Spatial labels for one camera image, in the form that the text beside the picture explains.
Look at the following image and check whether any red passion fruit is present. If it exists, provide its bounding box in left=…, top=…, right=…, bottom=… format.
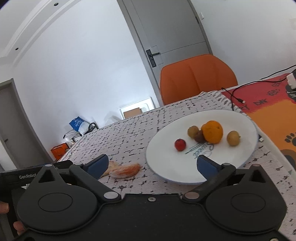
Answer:
left=174, top=138, right=187, bottom=151

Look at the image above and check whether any peeled citrus piece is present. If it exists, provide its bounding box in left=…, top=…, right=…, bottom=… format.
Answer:
left=109, top=163, right=142, bottom=179
left=100, top=160, right=119, bottom=176

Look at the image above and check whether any black patterned white tablecloth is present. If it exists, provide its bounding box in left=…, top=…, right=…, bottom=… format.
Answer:
left=55, top=90, right=296, bottom=241

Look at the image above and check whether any large orange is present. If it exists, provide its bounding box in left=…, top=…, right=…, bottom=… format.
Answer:
left=201, top=120, right=223, bottom=143

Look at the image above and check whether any blue plastic bag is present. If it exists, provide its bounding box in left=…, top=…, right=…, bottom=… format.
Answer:
left=69, top=116, right=89, bottom=136

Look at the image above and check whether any grey side door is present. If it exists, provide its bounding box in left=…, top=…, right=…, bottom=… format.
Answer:
left=0, top=78, right=52, bottom=171

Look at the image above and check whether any black metal rack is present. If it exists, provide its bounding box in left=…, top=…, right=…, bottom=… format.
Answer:
left=72, top=122, right=99, bottom=142

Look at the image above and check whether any clear plastic bag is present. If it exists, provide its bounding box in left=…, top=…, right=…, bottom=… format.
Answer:
left=103, top=112, right=122, bottom=127

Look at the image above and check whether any black door handle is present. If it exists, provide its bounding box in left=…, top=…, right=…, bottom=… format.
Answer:
left=146, top=49, right=160, bottom=67

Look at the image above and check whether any white framed board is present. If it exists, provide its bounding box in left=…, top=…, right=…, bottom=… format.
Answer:
left=120, top=97, right=154, bottom=120

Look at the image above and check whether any white charger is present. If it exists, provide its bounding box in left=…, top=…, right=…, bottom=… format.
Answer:
left=286, top=70, right=296, bottom=90

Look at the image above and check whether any white ceramic bowl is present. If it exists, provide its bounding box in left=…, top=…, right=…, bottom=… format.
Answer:
left=145, top=110, right=259, bottom=185

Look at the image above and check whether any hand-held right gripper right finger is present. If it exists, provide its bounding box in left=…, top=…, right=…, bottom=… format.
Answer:
left=181, top=155, right=273, bottom=203

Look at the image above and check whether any red and orange desk mat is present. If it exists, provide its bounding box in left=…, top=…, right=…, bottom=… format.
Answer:
left=221, top=73, right=296, bottom=167

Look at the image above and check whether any brown cardboard sheet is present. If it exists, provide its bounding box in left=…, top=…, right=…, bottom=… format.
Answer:
left=123, top=107, right=142, bottom=119

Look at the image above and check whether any dark brown passion fruit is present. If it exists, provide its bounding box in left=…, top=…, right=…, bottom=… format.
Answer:
left=194, top=130, right=206, bottom=143

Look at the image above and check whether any person's left hand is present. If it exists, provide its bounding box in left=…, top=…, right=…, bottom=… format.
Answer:
left=0, top=201, right=25, bottom=235

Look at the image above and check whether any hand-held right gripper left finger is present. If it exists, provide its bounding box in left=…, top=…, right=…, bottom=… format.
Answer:
left=33, top=155, right=121, bottom=204

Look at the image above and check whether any yellow-green passion fruit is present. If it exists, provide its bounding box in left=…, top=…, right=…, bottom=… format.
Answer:
left=187, top=126, right=200, bottom=139
left=227, top=131, right=241, bottom=146

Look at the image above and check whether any orange chair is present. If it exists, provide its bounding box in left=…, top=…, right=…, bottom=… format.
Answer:
left=160, top=54, right=238, bottom=106

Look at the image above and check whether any orange box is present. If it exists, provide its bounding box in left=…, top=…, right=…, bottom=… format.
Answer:
left=51, top=143, right=69, bottom=161

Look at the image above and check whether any black cable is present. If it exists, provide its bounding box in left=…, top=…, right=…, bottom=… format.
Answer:
left=221, top=65, right=296, bottom=110

